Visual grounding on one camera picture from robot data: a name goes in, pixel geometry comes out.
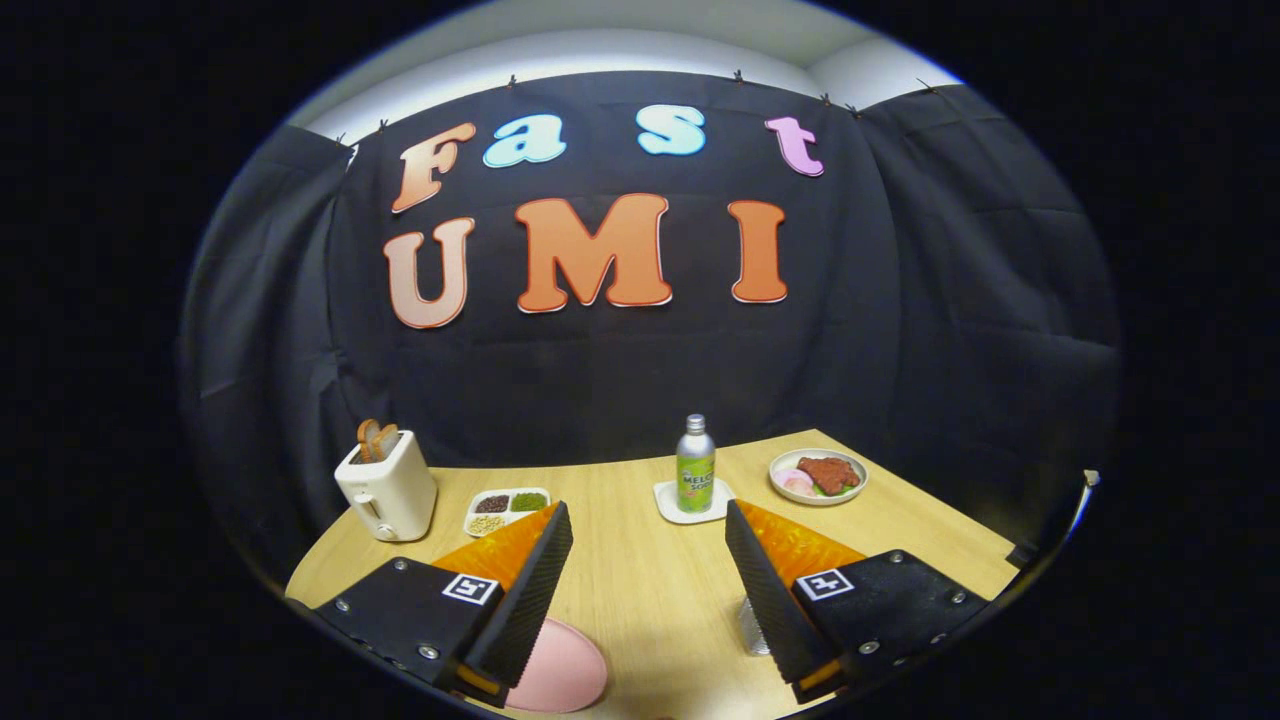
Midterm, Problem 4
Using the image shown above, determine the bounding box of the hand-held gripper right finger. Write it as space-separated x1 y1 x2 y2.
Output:
725 498 991 704

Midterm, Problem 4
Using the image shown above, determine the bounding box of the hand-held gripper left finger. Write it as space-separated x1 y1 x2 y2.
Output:
313 500 575 709

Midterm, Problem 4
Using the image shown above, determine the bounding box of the pink plate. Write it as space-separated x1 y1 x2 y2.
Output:
503 618 609 714

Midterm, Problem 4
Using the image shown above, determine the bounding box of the white divided dish with beans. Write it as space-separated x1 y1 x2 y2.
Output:
463 487 552 538

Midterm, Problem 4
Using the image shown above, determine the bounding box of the white plate with food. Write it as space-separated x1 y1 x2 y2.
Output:
768 448 869 507

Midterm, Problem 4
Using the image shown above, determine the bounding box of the red meat piece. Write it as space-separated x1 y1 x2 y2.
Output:
797 456 862 495

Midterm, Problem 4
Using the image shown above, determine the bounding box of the white square coaster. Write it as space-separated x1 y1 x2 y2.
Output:
654 478 736 526

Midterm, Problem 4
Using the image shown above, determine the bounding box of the green drink bottle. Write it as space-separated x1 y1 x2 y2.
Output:
676 414 717 514

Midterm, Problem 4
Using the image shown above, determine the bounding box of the cream toaster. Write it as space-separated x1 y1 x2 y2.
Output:
334 430 438 543

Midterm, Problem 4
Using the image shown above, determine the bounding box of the black backdrop cloth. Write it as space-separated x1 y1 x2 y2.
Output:
180 70 1121 591

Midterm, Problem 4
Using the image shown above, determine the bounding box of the metal wire rack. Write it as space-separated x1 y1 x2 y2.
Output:
738 598 773 657

